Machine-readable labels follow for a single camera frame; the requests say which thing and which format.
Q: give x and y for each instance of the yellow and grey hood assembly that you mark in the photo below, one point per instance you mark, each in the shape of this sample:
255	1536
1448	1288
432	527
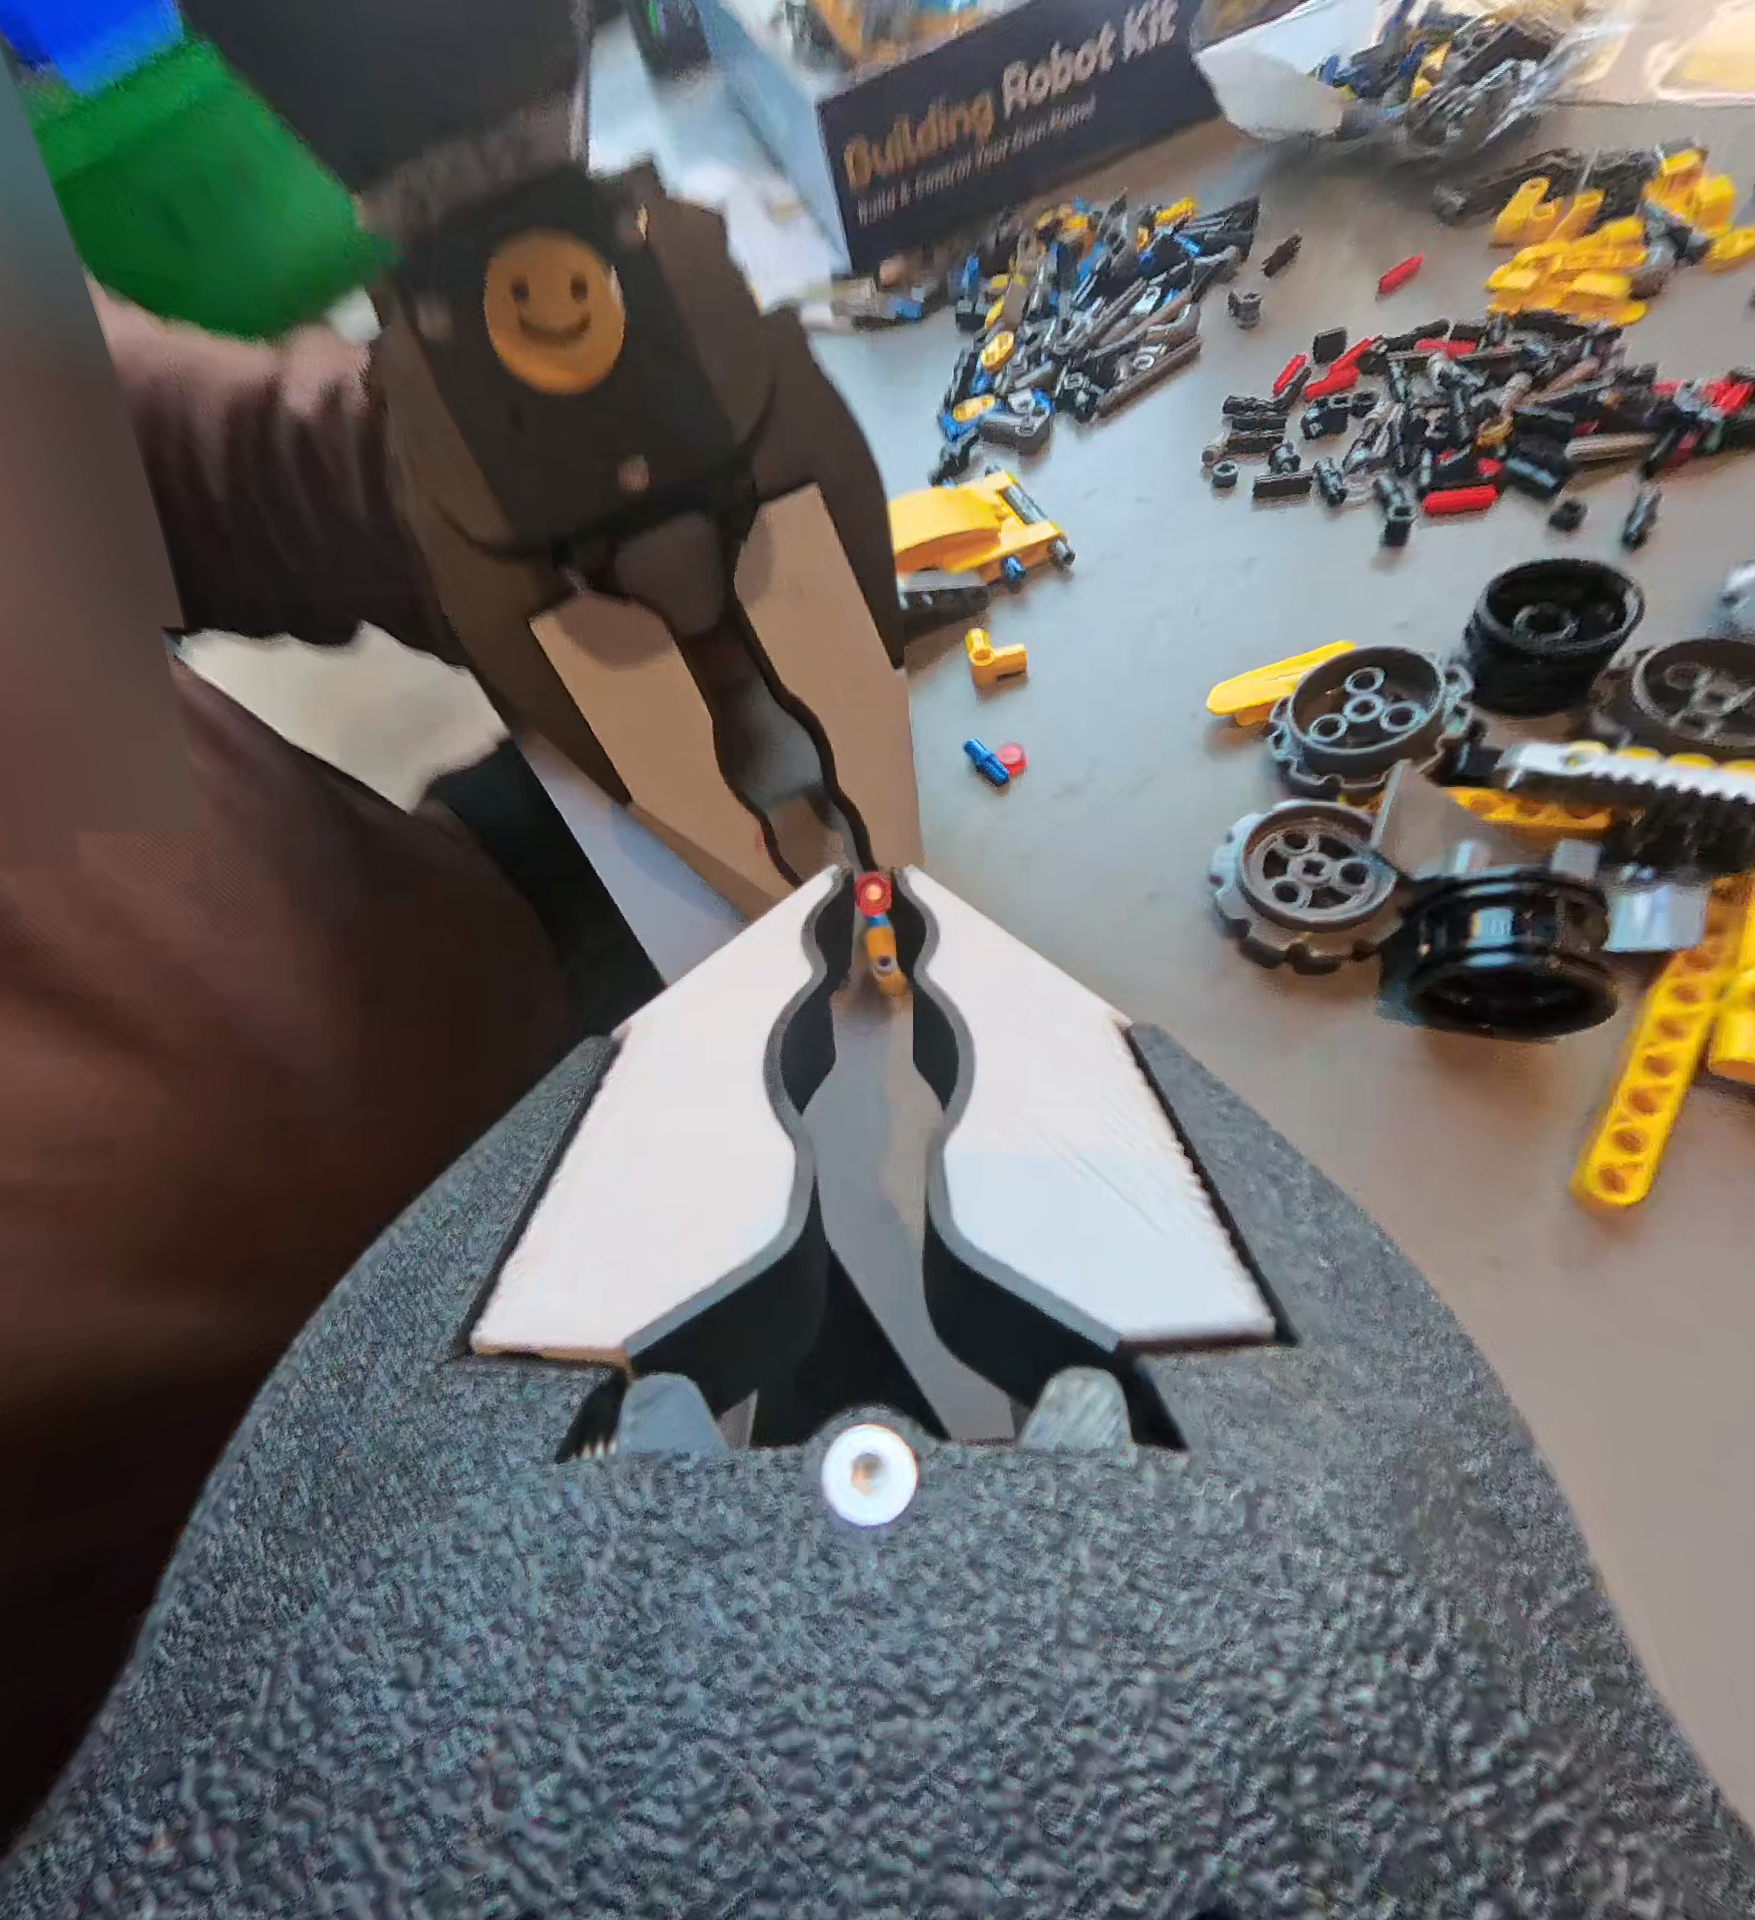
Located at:
952	525

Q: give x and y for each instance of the cluster of grey sprocket wheels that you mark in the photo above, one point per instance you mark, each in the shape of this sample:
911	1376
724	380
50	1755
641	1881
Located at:
1365	720

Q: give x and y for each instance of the person's left forearm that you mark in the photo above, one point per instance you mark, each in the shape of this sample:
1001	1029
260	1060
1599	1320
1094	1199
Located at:
277	494

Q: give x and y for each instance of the blue pin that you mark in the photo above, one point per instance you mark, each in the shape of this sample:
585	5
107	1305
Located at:
982	758

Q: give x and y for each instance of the pile of black red pins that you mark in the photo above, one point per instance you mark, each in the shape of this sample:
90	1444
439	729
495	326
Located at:
1492	413

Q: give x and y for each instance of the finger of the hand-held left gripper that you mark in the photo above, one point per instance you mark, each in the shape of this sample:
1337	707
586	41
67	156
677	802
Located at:
846	645
637	705

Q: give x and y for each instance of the person's black trouser legs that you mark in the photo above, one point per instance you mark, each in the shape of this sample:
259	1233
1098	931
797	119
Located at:
578	914

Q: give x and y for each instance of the dark kit box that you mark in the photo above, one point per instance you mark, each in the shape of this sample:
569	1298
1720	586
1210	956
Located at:
998	134

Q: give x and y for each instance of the plastic bag of parts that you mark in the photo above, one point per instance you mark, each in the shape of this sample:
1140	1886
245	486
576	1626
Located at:
1417	75

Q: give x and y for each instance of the grey desk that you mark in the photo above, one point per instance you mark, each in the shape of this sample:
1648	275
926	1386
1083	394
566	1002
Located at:
1162	600

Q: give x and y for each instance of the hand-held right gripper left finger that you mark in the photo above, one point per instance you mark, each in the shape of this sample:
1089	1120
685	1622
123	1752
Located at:
668	1184

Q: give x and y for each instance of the pile of yellow connectors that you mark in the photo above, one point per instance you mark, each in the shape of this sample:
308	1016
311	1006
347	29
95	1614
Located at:
1582	270

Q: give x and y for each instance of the person's brown shirt torso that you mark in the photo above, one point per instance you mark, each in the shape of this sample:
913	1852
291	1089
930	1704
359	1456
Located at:
218	1125

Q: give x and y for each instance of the black wheel rim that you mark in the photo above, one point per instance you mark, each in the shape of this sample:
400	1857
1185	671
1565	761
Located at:
1551	630

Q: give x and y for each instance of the yellow vehicle chassis assembly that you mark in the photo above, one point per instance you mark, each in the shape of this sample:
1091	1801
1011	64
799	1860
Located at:
1642	780

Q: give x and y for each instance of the yellow curved panel piece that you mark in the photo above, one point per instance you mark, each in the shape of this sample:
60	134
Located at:
1268	686

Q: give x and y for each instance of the yellow connector with blue pin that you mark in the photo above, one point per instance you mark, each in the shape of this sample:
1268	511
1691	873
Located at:
885	953

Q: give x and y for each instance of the pile of blue black pieces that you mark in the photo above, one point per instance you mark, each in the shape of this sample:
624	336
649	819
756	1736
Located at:
1088	329

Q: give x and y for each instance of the yellow angle connector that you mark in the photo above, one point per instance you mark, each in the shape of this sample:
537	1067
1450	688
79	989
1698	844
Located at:
986	659

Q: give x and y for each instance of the green object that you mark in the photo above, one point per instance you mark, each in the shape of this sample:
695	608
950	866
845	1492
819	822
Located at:
172	210

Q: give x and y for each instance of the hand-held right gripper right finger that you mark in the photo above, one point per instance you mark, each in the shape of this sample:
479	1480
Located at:
1088	1170

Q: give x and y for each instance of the sticker sheet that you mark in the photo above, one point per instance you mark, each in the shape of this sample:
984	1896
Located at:
1747	52

